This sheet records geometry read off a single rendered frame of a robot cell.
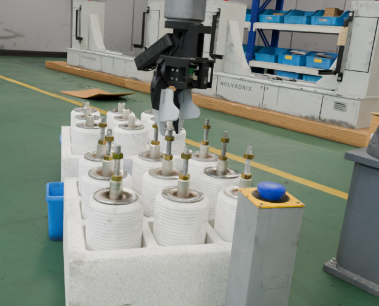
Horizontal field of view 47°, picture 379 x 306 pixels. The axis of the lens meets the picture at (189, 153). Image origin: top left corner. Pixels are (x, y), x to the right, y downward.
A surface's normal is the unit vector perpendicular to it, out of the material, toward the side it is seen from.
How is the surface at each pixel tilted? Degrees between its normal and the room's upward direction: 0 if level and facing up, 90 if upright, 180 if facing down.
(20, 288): 0
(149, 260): 90
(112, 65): 90
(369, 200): 90
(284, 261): 90
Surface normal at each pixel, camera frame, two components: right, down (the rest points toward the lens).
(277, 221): 0.29, 0.28
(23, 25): 0.67, 0.25
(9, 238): 0.09, -0.96
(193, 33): -0.68, 0.14
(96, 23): 0.65, -0.15
